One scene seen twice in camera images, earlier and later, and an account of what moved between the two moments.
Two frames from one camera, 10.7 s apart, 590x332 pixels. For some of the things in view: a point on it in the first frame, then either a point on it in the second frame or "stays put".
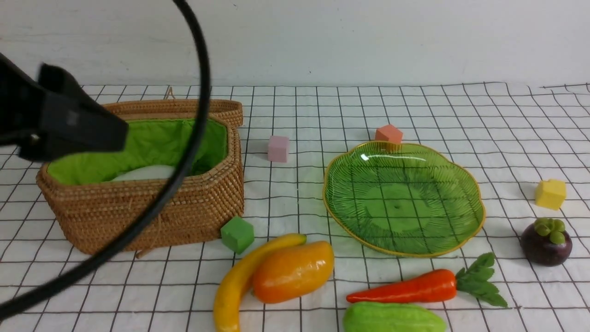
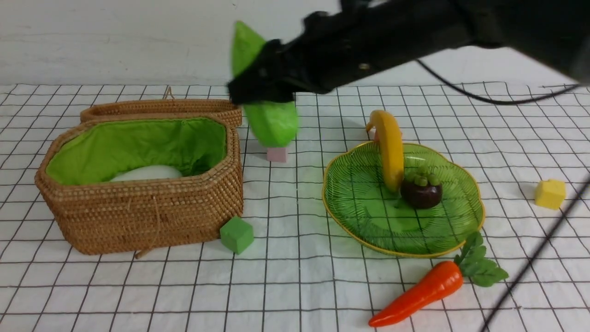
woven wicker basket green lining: [97, 199] stays put
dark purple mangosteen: [546, 243] -> [421, 190]
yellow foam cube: [550, 193] stays put
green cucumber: [386, 317] -> [275, 123]
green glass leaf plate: [406, 198] stays put
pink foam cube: [278, 149] stays put
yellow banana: [238, 280] -> [387, 133]
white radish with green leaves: [151, 172] stays put
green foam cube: [238, 234] stays put
